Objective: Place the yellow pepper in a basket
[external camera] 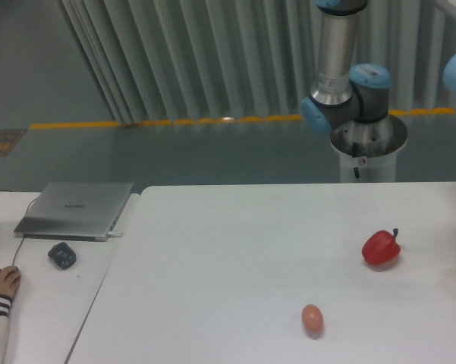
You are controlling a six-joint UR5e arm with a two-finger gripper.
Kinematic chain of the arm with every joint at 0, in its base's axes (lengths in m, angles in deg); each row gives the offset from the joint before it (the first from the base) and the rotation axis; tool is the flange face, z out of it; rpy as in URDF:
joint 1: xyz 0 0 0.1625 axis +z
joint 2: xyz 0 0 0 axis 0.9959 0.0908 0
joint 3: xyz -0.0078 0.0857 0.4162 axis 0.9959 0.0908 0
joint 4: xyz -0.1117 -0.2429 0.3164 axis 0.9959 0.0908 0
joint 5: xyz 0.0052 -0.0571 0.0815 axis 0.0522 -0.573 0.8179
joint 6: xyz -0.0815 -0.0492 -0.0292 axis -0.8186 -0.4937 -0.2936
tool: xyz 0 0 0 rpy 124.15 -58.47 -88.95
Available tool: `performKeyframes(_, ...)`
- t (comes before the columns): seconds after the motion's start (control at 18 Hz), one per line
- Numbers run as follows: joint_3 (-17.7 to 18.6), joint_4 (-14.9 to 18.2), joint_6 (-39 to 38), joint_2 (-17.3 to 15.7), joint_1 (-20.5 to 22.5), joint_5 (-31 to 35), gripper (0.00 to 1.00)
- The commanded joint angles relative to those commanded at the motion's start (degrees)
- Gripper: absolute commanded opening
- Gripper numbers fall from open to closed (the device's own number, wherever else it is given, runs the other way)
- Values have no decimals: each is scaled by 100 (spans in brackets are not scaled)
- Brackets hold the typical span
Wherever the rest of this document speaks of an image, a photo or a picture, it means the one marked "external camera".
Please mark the white pleated curtain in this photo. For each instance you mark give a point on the white pleated curtain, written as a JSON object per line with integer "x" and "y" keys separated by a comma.
{"x": 170, "y": 60}

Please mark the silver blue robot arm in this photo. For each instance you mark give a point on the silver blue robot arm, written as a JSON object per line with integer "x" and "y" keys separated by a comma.
{"x": 335, "y": 72}

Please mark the red bell pepper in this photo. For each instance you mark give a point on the red bell pepper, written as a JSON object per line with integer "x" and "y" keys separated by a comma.
{"x": 381, "y": 247}

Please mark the person's hand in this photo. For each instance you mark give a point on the person's hand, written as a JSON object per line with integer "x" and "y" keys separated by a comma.
{"x": 0, "y": 282}

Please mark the white usb plug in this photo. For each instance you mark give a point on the white usb plug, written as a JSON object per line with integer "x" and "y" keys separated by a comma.
{"x": 113, "y": 234}

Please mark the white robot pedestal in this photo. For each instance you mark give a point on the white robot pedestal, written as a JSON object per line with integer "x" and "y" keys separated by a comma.
{"x": 368, "y": 152}

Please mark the brown egg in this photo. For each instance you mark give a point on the brown egg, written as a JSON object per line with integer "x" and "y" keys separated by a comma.
{"x": 312, "y": 319}

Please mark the black earbuds case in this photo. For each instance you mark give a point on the black earbuds case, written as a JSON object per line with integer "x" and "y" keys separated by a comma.
{"x": 62, "y": 256}

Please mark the silver closed laptop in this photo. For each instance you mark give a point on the silver closed laptop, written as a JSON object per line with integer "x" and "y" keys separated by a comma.
{"x": 75, "y": 211}

